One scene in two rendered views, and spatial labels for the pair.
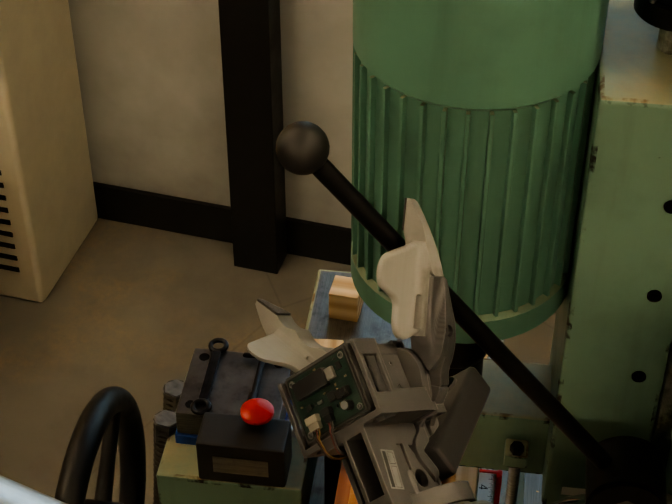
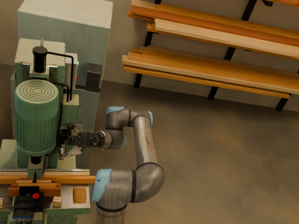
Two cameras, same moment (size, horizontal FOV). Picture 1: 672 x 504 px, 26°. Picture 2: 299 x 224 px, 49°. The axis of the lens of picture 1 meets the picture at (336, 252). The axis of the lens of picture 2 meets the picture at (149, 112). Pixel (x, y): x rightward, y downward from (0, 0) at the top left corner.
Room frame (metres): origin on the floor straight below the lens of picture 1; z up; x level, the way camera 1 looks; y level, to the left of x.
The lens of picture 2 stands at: (0.98, 1.03, 2.38)
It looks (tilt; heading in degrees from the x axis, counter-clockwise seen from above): 38 degrees down; 241
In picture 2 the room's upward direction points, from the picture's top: 17 degrees clockwise
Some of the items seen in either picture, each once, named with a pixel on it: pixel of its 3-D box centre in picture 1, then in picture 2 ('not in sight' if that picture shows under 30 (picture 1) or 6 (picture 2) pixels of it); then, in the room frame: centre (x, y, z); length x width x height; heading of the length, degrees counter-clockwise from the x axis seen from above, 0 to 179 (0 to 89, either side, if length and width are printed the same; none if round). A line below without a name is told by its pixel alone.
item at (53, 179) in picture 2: not in sight; (37, 182); (0.87, -0.08, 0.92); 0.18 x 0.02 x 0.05; 172
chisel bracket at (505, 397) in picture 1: (471, 419); (36, 163); (0.88, -0.12, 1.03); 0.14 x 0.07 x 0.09; 82
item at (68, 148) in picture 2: not in sight; (67, 142); (0.70, -0.26, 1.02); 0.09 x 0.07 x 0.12; 172
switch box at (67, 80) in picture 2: not in sight; (70, 71); (0.70, -0.40, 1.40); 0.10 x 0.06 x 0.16; 82
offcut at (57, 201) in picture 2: not in sight; (57, 201); (0.79, 0.05, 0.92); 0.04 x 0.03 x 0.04; 162
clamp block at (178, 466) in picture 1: (244, 458); (27, 213); (0.93, 0.09, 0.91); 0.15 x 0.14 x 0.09; 172
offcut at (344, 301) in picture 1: (346, 298); not in sight; (1.15, -0.01, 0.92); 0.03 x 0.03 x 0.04; 77
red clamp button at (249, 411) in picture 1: (257, 411); (35, 195); (0.89, 0.07, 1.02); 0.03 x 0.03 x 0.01
